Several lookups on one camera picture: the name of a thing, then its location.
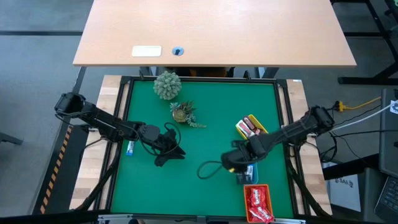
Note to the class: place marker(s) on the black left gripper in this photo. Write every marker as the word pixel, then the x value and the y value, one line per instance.
pixel 168 143

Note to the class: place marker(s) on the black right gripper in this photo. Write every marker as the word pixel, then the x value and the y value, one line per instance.
pixel 239 157

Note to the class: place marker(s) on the brown candy bar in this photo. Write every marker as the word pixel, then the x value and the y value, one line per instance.
pixel 260 132
pixel 250 123

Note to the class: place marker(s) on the red Skittles candy bag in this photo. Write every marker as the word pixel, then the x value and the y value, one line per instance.
pixel 261 214
pixel 256 196

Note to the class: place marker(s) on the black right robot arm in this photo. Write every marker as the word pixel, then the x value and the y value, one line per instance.
pixel 295 130

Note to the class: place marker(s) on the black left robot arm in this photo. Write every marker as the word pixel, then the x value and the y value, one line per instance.
pixel 102 123

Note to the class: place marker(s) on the light blue plastic bin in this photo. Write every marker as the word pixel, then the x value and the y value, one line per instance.
pixel 255 174

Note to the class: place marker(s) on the yellow slotted plastic basket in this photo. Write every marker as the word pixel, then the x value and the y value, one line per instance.
pixel 261 124

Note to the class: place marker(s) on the trailing succulent in dark pot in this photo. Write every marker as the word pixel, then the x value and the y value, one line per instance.
pixel 179 115

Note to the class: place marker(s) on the orange slotted plastic basket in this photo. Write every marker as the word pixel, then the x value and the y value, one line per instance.
pixel 270 199

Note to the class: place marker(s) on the round succulent in white pot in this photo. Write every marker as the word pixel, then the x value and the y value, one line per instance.
pixel 167 85

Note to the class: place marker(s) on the silver aluminium extrusion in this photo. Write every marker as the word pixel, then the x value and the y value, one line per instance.
pixel 115 218
pixel 289 221

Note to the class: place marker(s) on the white rectangular pad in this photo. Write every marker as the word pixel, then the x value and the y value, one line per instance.
pixel 146 51

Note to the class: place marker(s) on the white cardboard box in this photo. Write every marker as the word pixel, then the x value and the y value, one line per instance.
pixel 345 193

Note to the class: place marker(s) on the hazard striped black plate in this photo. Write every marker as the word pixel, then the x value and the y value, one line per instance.
pixel 59 161

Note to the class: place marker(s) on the light wooden desk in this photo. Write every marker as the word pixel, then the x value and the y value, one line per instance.
pixel 217 31

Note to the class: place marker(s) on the grey computer case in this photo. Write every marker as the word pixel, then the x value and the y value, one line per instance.
pixel 388 140

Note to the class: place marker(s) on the black keyboard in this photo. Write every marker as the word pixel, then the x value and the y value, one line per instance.
pixel 388 199

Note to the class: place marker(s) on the black frame clamp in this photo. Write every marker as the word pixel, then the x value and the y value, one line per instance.
pixel 247 75

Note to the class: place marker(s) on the black aluminium table frame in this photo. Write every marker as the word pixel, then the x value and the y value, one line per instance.
pixel 202 79

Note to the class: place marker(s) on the black desk leg frame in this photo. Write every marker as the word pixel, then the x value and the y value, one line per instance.
pixel 357 81

